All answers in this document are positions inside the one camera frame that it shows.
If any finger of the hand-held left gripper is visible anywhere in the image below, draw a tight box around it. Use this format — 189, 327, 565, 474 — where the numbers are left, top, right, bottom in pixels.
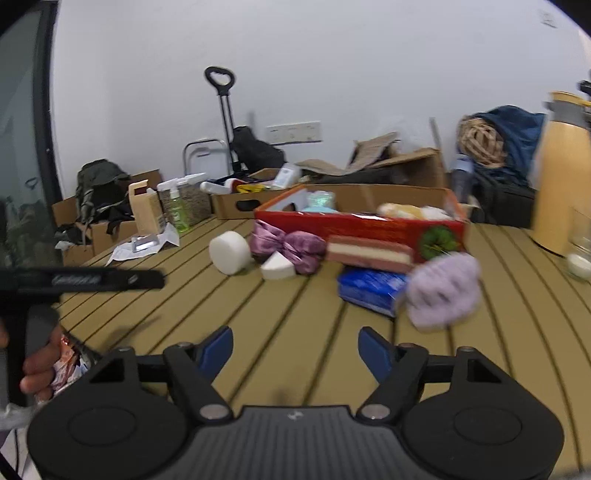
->
119, 270, 166, 291

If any blue jacket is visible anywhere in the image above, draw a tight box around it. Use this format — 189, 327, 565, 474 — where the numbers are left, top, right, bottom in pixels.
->
462, 104, 546, 186

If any blue-capped water bottle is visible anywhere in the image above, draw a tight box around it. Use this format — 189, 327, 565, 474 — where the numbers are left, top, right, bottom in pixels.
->
450, 154, 475, 202

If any blue tissue pack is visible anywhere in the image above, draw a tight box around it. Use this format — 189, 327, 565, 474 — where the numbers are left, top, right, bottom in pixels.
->
337, 267, 408, 319

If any red cardboard box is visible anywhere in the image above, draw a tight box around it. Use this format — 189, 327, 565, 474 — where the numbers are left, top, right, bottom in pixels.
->
253, 184, 470, 267

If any black trolley handle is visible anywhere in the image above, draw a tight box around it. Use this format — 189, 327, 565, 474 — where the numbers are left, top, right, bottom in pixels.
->
204, 66, 237, 177

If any yellow white plush toy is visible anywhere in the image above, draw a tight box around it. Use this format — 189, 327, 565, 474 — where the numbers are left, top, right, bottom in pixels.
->
377, 202, 452, 222

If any black clothing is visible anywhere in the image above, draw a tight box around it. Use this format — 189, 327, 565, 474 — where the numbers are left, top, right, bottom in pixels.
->
98, 202, 136, 237

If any brown cardboard tray box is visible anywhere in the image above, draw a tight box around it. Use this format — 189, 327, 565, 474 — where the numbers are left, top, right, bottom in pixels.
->
211, 168, 302, 221

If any person's left hand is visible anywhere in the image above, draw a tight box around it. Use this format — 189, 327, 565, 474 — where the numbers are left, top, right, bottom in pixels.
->
20, 323, 64, 403

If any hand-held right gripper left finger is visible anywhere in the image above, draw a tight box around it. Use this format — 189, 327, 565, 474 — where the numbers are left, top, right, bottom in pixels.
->
88, 325, 234, 425

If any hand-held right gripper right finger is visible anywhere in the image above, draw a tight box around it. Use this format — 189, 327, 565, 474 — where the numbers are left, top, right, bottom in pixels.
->
359, 326, 504, 424

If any brown cardboard storage box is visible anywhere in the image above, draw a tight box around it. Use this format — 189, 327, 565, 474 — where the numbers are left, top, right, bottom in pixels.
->
92, 169, 163, 236
51, 196, 116, 267

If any purple fuzzy headband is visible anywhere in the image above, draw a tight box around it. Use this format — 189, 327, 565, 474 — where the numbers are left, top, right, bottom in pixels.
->
405, 252, 482, 332

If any white round sponge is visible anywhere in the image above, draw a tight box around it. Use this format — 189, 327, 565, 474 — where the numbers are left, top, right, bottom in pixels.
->
209, 230, 253, 277

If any dark green backpack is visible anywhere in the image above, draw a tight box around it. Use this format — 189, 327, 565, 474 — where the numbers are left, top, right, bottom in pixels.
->
76, 159, 133, 228

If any wooden slat folding table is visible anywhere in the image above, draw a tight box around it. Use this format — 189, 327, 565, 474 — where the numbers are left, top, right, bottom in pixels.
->
44, 215, 591, 480

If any teal mesh bath pouf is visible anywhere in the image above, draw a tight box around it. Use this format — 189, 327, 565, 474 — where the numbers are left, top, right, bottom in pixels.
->
304, 191, 341, 214

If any yellow thermos jug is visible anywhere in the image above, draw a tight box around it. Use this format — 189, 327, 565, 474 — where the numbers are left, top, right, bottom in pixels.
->
530, 91, 591, 258

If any pink white layered sponge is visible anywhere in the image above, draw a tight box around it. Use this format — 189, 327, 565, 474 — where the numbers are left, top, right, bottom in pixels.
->
326, 235, 415, 276

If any green spray bottle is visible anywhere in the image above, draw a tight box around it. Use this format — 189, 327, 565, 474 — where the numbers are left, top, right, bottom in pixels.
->
156, 172, 207, 234

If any wicker ball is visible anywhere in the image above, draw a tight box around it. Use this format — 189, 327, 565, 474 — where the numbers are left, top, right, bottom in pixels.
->
458, 115, 507, 165

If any dark framed glass door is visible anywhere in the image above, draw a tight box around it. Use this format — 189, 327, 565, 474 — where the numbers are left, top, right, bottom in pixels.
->
0, 0, 64, 278

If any red white plastic bag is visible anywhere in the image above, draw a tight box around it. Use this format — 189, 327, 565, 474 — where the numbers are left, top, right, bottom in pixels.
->
50, 330, 90, 395

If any white folding stool frame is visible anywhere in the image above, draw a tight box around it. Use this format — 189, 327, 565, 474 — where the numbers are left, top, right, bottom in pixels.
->
183, 137, 228, 179

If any clear glass cup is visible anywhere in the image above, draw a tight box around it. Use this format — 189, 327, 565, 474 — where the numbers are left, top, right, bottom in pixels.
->
564, 207, 591, 283

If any clear plastic packaging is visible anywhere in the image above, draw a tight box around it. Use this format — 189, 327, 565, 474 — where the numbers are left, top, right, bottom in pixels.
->
106, 223, 181, 267

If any open torn cardboard box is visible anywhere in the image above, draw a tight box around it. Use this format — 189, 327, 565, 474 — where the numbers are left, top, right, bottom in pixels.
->
294, 132, 447, 191

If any clear grain container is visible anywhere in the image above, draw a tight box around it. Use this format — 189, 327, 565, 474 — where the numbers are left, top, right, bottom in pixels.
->
158, 182, 213, 228

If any black bag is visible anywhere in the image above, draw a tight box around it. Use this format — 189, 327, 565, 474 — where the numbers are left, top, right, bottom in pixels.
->
230, 125, 288, 172

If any black suitcase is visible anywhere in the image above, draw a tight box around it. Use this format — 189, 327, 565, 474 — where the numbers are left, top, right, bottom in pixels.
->
470, 170, 539, 228

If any small white box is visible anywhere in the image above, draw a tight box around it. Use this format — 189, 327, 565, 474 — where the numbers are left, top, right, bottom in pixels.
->
272, 163, 302, 191

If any white wedge sponge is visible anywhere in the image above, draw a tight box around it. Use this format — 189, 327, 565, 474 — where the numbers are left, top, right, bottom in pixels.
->
260, 251, 297, 282

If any white wall socket strip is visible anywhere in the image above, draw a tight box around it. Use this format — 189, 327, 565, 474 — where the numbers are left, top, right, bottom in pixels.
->
266, 120, 322, 144

